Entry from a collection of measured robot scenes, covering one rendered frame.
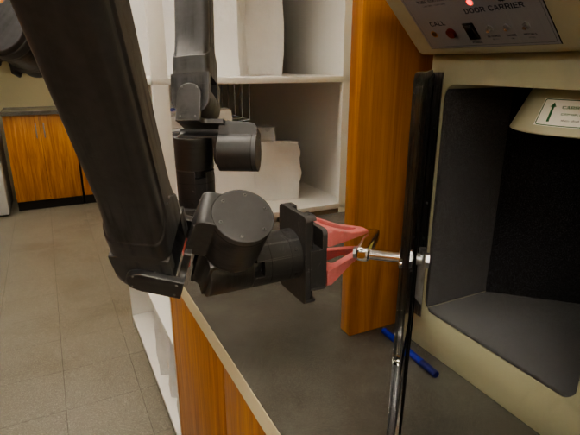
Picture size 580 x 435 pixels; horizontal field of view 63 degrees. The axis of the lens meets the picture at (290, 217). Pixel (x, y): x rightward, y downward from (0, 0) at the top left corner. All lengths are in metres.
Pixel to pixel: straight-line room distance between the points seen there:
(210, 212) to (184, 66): 0.36
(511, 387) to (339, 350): 0.26
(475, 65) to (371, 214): 0.28
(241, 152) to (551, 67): 0.40
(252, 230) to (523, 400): 0.47
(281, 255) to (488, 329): 0.40
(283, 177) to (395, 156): 0.97
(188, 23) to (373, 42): 0.27
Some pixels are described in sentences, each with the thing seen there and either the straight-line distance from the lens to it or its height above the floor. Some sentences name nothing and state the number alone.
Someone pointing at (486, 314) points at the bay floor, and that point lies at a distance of 0.84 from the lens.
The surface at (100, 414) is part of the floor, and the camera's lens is 2.31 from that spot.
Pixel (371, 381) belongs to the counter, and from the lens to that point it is 0.77.
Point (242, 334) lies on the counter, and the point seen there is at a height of 0.94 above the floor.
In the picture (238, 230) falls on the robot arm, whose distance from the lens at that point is 0.42.
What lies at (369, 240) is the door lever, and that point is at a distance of 0.55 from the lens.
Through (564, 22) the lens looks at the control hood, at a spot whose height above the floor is 1.44.
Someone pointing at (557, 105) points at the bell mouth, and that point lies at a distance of 0.66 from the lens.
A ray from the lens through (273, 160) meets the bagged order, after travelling 1.73.
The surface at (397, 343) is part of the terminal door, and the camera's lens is 0.52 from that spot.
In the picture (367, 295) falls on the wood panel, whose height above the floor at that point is 1.01.
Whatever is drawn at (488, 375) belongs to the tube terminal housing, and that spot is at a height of 0.97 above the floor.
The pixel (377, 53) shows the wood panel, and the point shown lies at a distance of 0.76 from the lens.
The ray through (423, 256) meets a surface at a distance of 0.52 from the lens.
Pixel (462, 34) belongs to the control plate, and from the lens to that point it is 0.66.
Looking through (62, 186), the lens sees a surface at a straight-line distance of 5.39.
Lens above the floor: 1.40
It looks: 18 degrees down
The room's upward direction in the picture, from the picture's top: straight up
